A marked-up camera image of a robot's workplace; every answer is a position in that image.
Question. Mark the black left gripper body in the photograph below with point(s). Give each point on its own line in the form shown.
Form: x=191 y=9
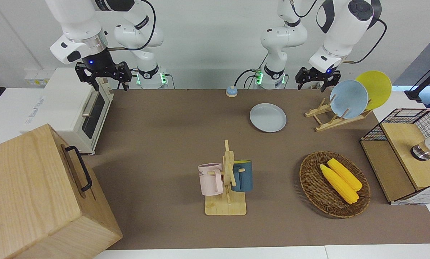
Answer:
x=317 y=75

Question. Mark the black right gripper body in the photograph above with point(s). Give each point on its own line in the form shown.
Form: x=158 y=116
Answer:
x=103 y=70

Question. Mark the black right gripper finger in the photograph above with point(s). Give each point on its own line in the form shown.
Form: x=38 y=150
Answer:
x=95 y=86
x=125 y=85

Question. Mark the gray plate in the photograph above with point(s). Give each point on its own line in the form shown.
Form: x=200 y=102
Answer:
x=268 y=118

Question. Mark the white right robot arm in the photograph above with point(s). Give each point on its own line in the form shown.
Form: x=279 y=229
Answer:
x=74 y=21

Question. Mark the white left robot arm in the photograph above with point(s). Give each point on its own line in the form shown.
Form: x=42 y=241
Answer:
x=344 y=32

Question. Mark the light blue plate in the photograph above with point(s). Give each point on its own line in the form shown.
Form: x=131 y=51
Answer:
x=348 y=99

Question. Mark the wooden plate rack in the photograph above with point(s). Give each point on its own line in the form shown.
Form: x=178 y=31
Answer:
x=330 y=124

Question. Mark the yellow plate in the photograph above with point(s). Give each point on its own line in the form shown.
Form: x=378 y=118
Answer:
x=378 y=86

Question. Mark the white toaster oven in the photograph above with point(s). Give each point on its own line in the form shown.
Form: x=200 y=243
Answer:
x=63 y=104

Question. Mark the small blue wooden bell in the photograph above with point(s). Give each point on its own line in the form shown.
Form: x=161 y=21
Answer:
x=231 y=91

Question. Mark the brown table mat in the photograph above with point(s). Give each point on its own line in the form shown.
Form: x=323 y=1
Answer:
x=164 y=144

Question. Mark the yellow corn cob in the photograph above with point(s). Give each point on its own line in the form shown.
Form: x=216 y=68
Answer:
x=346 y=174
x=339 y=185

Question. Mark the brown wicker basket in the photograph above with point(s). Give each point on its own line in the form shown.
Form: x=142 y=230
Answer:
x=315 y=190

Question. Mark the dark blue mug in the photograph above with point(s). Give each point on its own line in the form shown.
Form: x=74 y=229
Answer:
x=244 y=176

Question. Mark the wooden drawer cabinet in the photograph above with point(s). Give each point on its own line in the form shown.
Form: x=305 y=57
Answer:
x=31 y=194

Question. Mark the pink mug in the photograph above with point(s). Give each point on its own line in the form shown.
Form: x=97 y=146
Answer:
x=210 y=180

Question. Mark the wooden mug tree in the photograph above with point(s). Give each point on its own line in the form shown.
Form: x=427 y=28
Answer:
x=225 y=207

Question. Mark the white wall power strip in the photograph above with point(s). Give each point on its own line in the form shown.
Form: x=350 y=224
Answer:
x=38 y=76

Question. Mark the black camera stand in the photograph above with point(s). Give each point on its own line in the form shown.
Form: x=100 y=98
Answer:
x=425 y=81

